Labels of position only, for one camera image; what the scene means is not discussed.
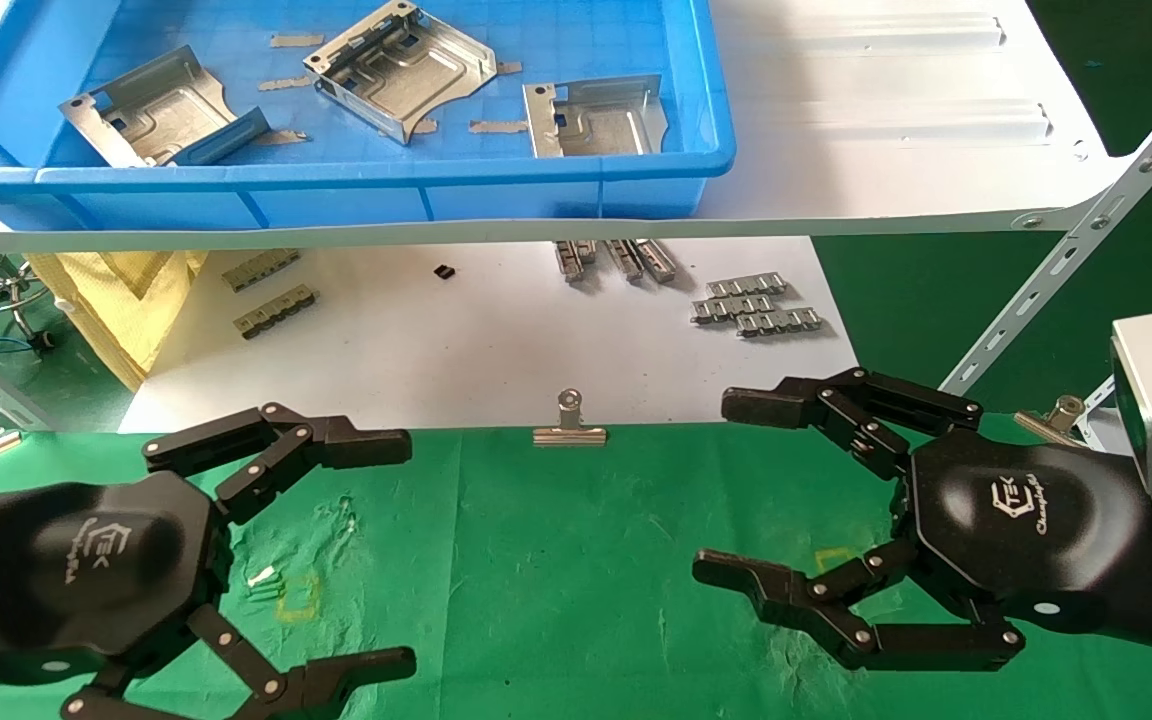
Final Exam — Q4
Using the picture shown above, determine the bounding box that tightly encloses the green table cloth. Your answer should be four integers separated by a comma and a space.
0, 415, 1152, 720

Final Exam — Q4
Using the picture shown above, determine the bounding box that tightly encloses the tan notched metal strip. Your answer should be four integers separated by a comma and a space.
234, 284, 320, 341
221, 248, 302, 293

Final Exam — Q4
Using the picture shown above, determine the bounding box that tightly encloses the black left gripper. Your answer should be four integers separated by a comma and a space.
0, 403, 417, 720

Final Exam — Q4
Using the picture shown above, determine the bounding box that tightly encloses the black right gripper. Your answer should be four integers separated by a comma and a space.
692, 367, 1152, 673

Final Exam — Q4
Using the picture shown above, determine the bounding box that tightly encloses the blue plastic bin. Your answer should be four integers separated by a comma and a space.
0, 0, 737, 231

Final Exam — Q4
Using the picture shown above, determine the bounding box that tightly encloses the yellow cloth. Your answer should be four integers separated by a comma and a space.
24, 250, 209, 391

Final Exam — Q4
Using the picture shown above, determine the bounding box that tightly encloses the silver notched metal strip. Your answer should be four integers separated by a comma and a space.
691, 293, 777, 326
554, 240, 599, 284
604, 240, 644, 283
704, 271, 790, 299
634, 238, 679, 283
734, 307, 825, 339

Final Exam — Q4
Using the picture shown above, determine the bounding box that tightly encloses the white paper sheet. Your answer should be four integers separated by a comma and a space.
116, 237, 862, 434

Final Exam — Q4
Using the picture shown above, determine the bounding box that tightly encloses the white metal shelf board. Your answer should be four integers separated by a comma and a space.
0, 0, 1132, 254

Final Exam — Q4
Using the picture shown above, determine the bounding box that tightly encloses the bent sheet metal bracket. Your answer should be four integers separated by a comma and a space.
59, 45, 272, 169
302, 0, 499, 146
522, 74, 670, 159

